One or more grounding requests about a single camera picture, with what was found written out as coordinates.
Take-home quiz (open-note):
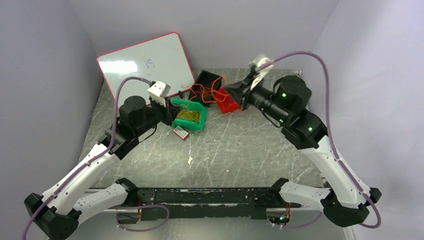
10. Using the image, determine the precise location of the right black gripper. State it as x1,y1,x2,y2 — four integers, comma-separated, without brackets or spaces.
223,72,290,124

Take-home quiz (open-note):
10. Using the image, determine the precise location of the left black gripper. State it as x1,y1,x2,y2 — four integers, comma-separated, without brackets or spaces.
134,95,183,136

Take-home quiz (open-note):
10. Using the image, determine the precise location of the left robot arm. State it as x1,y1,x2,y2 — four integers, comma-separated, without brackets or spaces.
24,95,182,240

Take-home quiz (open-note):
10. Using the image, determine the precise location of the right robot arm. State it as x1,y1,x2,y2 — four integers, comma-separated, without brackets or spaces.
223,74,382,227

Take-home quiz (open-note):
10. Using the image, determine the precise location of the red plastic bin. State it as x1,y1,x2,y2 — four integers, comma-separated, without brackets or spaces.
213,87,240,114

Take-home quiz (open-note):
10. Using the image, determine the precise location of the green plastic bin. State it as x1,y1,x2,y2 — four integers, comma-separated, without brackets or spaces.
171,98,208,131

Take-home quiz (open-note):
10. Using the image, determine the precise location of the small red white box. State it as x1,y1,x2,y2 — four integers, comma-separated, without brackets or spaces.
173,126,190,141

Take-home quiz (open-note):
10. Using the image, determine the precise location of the black plastic bin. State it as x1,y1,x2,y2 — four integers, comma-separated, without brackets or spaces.
188,70,225,108

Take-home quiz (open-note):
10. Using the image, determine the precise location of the pink framed whiteboard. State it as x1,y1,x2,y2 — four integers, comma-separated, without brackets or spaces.
97,32,195,97

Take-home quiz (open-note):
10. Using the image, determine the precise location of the yellow wire coil in bin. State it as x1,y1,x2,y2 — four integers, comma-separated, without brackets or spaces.
175,104,202,124

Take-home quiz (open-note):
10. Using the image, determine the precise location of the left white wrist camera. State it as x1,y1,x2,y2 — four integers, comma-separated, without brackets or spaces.
147,81,171,108

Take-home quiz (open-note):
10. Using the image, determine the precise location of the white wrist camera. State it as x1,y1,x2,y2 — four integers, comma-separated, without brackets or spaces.
248,53,274,91
147,81,171,108

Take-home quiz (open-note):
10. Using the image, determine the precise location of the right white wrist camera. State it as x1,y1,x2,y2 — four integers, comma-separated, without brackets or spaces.
248,53,274,91

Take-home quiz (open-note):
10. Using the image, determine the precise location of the aluminium frame rail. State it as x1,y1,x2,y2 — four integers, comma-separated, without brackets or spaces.
54,187,347,213

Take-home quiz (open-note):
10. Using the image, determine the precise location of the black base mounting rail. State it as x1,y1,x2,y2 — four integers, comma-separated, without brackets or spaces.
121,187,300,221

